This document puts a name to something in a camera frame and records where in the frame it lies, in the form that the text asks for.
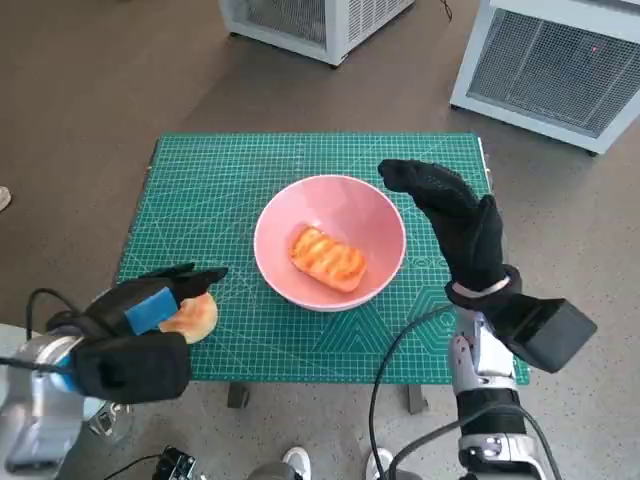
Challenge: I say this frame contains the pink bowl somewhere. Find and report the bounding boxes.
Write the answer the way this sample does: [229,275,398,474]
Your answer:
[253,174,407,314]

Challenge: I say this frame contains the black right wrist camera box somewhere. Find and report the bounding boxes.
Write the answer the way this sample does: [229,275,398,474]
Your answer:
[494,292,599,374]

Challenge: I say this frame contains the ridged oblong toy bread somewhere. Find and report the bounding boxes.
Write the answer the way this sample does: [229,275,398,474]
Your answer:
[288,225,367,294]

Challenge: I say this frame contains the round toy bread bun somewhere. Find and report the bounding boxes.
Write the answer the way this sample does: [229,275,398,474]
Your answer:
[158,293,219,345]

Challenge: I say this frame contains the white mesh-panel cabinet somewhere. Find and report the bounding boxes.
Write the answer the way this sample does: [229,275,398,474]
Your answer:
[218,0,416,65]
[449,0,640,155]

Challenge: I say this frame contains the person's white shoe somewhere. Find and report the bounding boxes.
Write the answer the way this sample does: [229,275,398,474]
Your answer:
[282,446,312,480]
[367,447,394,480]

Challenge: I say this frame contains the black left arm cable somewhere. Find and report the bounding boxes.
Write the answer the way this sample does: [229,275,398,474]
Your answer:
[25,287,84,334]

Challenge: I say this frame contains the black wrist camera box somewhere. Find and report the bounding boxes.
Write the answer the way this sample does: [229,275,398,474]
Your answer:
[494,292,599,374]
[69,332,194,403]

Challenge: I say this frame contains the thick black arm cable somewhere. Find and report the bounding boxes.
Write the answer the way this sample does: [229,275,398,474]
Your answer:
[387,407,564,480]

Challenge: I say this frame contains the green cutting mat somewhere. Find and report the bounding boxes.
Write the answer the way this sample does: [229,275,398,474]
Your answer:
[117,131,532,386]

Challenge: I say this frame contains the thin black camera cable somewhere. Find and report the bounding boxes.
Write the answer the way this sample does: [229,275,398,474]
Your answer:
[368,304,454,476]

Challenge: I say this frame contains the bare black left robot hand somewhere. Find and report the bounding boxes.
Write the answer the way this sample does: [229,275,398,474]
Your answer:
[82,262,230,346]

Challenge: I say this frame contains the grey table leg bracket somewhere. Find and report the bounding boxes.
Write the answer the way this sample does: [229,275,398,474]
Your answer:
[407,384,430,414]
[227,383,251,409]

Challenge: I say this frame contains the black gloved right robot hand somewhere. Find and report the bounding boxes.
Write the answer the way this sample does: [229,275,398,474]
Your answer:
[377,158,506,294]

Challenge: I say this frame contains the pale blue cloth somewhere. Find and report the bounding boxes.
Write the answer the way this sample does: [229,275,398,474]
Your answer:
[0,322,31,362]

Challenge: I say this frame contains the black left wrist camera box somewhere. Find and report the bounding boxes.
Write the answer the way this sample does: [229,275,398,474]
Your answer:
[69,332,194,403]

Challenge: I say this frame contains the black metal robot fixture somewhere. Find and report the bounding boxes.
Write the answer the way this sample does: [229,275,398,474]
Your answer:
[154,447,196,480]

